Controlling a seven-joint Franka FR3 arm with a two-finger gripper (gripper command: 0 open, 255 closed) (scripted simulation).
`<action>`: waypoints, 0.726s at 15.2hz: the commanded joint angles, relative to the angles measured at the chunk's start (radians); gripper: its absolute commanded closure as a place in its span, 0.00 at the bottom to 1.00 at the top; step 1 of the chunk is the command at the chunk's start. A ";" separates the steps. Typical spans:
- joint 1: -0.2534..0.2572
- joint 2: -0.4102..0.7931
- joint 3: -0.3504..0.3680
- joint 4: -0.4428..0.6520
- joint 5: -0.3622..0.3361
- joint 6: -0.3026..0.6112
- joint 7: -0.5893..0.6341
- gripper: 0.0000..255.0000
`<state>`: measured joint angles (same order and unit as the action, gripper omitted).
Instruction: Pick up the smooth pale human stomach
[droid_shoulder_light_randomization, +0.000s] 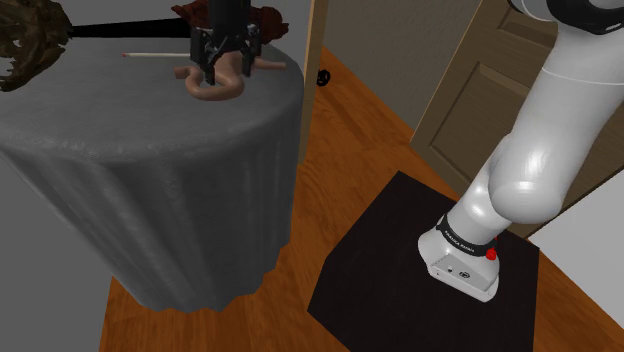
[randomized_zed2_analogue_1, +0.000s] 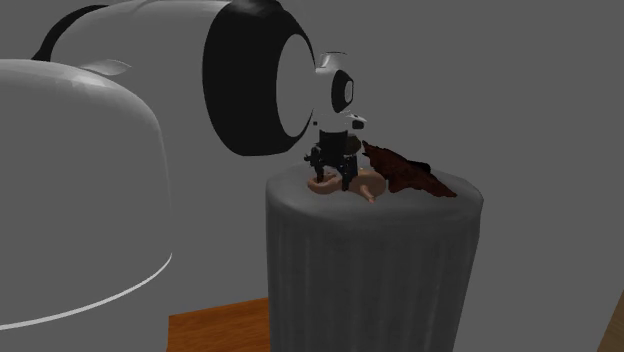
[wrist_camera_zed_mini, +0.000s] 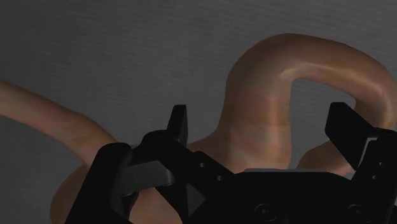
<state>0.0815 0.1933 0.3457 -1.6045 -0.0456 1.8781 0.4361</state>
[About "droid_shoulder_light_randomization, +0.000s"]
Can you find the light wooden door frame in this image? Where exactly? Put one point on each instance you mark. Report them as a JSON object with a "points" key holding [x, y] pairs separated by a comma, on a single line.
{"points": [[312, 58]]}

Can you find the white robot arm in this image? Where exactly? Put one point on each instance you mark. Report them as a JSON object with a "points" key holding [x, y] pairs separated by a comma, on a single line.
{"points": [[546, 146]]}

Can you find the small black door knob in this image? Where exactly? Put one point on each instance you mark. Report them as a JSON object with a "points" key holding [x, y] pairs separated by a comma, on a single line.
{"points": [[322, 77]]}

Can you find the brown panelled wooden door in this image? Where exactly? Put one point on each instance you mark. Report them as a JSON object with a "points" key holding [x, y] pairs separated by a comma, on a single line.
{"points": [[487, 107]]}

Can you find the pink curled snake-shaped thing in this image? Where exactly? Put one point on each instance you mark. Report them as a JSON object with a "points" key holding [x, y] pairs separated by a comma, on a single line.
{"points": [[225, 90]]}

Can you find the white stick with red tip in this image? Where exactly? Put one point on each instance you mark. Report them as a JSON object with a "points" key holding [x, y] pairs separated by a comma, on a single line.
{"points": [[156, 55]]}

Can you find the dark red crumpled thing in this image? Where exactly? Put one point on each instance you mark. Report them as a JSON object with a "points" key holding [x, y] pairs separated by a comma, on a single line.
{"points": [[270, 24]]}

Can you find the round table with grey cloth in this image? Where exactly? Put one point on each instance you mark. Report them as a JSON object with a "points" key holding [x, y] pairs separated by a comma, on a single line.
{"points": [[146, 170]]}

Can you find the black robot stand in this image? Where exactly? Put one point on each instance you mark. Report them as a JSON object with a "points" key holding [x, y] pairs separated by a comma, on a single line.
{"points": [[390, 273]]}

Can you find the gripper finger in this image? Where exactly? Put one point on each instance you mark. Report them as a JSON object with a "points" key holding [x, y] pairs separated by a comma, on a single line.
{"points": [[246, 61], [208, 63]]}

